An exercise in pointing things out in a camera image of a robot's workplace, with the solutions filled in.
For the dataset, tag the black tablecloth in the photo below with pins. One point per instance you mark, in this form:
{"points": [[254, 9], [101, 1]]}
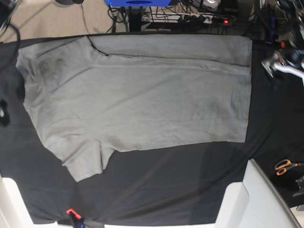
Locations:
{"points": [[173, 186]]}

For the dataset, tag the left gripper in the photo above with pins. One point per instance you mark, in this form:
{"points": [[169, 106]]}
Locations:
{"points": [[288, 61]]}

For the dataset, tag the white bin left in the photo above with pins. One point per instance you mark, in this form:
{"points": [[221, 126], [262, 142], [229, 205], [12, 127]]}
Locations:
{"points": [[13, 211]]}

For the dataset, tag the black table leg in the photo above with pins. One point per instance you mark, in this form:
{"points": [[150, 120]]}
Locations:
{"points": [[135, 15]]}

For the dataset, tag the dark metal object right edge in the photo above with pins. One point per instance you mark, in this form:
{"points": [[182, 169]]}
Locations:
{"points": [[300, 184]]}

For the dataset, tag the white bin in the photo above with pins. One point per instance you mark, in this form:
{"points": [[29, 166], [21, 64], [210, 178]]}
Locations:
{"points": [[13, 211], [254, 203]]}

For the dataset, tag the red black clamp right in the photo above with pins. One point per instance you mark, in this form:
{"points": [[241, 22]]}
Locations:
{"points": [[279, 45]]}

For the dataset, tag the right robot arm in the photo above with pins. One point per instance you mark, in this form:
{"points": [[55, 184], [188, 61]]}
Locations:
{"points": [[7, 8]]}

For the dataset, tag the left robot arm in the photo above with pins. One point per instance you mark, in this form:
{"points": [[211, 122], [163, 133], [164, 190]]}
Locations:
{"points": [[294, 23]]}

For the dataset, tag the power strip with red light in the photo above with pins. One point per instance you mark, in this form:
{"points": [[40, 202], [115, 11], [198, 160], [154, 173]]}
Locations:
{"points": [[206, 18]]}

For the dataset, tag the blue plastic bin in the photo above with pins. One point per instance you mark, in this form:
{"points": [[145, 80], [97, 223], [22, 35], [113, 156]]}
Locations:
{"points": [[138, 3]]}

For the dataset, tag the orange handled scissors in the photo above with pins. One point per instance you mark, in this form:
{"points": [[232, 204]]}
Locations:
{"points": [[284, 165]]}

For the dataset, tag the grey T-shirt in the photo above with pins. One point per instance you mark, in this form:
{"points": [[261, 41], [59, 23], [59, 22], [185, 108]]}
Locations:
{"points": [[90, 97]]}

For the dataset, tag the white bin right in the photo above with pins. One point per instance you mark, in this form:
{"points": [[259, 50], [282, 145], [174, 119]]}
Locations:
{"points": [[254, 203]]}

